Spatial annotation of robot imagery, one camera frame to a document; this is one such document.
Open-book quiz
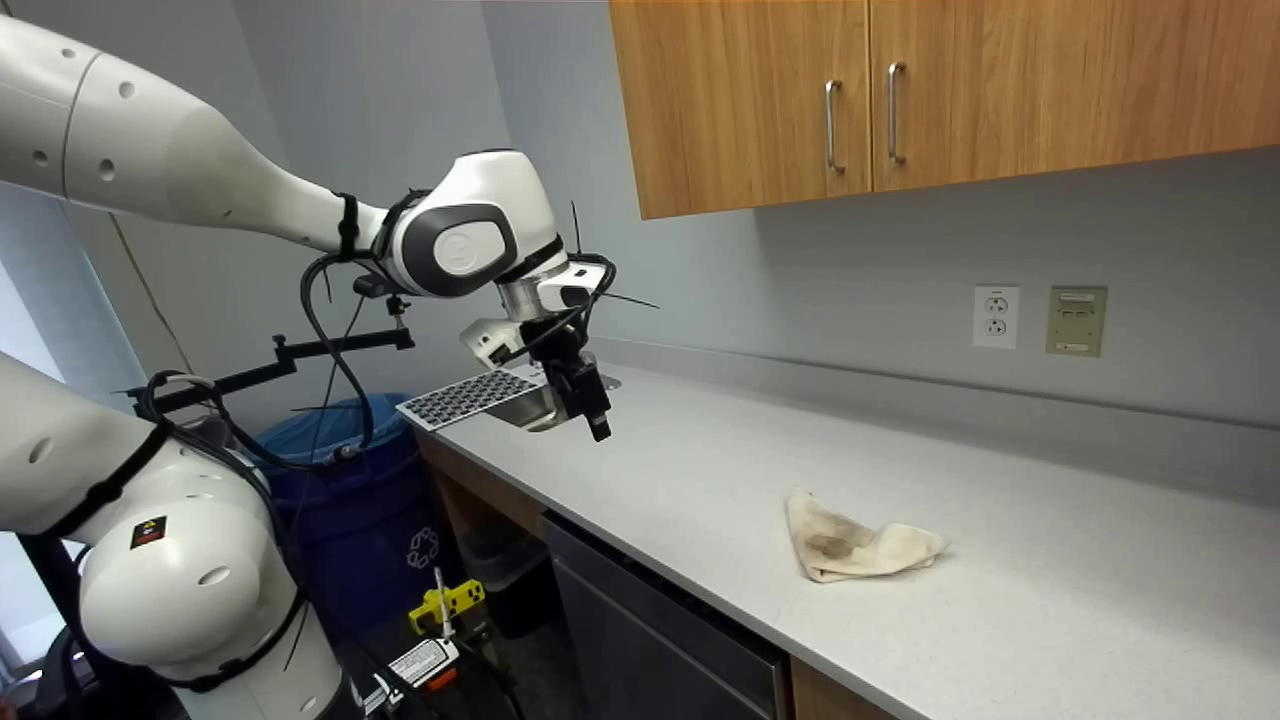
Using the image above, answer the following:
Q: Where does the beige stained cloth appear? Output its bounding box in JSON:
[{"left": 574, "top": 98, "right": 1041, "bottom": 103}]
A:
[{"left": 785, "top": 489, "right": 950, "bottom": 585}]

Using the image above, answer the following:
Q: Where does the steel sink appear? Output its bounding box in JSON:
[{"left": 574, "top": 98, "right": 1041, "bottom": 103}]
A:
[{"left": 486, "top": 364, "right": 622, "bottom": 434}]

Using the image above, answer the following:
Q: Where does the checkered calibration board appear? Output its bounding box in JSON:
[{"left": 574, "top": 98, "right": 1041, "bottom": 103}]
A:
[{"left": 396, "top": 367, "right": 550, "bottom": 433}]

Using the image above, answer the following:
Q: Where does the black waste bin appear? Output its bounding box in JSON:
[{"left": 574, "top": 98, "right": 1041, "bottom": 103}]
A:
[{"left": 463, "top": 518, "right": 561, "bottom": 641}]

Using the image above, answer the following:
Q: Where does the blue recycling bin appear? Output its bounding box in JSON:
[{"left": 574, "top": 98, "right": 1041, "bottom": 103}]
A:
[{"left": 254, "top": 392, "right": 453, "bottom": 643}]

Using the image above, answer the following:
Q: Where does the dark under-counter appliance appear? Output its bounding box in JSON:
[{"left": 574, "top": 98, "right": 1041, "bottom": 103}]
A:
[{"left": 543, "top": 512, "right": 793, "bottom": 720}]

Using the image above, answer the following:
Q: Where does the yellow clamp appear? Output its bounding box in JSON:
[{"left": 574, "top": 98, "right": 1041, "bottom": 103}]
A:
[{"left": 407, "top": 577, "right": 487, "bottom": 637}]

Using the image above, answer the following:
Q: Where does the narrow wooden cabinet door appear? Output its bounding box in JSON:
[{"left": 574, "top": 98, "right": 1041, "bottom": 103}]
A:
[{"left": 609, "top": 0, "right": 874, "bottom": 221}]

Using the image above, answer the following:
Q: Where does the wide wooden cabinet door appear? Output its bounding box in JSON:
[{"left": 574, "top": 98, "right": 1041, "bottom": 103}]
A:
[{"left": 868, "top": 0, "right": 1280, "bottom": 194}]

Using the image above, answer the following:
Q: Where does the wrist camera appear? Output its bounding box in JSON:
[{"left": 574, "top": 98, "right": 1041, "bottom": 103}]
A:
[{"left": 459, "top": 318, "right": 528, "bottom": 369}]

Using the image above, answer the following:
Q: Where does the silver cabinet door handle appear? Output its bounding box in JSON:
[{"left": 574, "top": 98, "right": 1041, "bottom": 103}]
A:
[
  {"left": 885, "top": 61, "right": 909, "bottom": 167},
  {"left": 823, "top": 79, "right": 847, "bottom": 175}
]

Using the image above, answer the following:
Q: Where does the white wall socket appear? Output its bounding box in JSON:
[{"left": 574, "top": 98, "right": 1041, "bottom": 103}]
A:
[{"left": 972, "top": 284, "right": 1022, "bottom": 351}]

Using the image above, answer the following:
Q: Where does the wooden wall cabinet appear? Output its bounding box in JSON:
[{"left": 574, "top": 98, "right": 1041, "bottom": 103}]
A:
[{"left": 608, "top": 0, "right": 1280, "bottom": 222}]

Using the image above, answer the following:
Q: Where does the beige switch plate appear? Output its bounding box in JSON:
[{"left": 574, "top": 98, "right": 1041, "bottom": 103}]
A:
[{"left": 1045, "top": 285, "right": 1109, "bottom": 358}]

